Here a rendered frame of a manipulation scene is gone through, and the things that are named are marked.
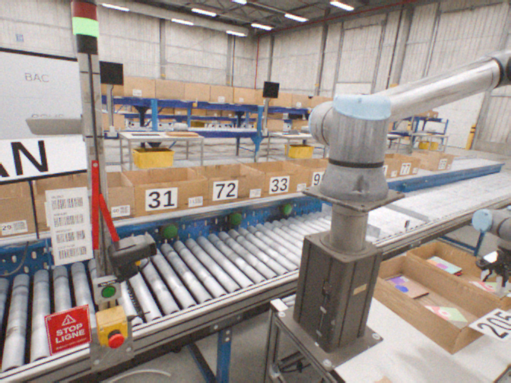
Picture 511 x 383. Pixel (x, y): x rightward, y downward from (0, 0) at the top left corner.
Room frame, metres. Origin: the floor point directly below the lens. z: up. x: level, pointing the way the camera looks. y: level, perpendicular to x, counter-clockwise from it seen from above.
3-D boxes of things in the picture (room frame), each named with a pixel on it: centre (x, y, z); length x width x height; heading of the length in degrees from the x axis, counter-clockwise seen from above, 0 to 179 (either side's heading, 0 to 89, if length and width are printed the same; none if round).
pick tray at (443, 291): (0.98, -0.71, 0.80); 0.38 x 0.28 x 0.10; 30
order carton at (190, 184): (1.54, 0.48, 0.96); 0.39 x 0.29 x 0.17; 125
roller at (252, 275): (1.28, 0.06, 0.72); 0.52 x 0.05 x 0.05; 36
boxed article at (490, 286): (1.09, -1.06, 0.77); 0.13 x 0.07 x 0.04; 93
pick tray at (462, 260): (1.16, -0.98, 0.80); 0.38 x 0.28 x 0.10; 31
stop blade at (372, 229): (1.79, -0.65, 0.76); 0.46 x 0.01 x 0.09; 36
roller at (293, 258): (1.43, -0.15, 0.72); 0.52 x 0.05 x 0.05; 36
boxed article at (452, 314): (0.89, -0.74, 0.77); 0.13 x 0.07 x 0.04; 88
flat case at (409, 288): (1.06, -0.66, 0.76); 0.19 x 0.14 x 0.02; 117
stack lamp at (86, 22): (0.71, 0.39, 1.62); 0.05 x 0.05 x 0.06
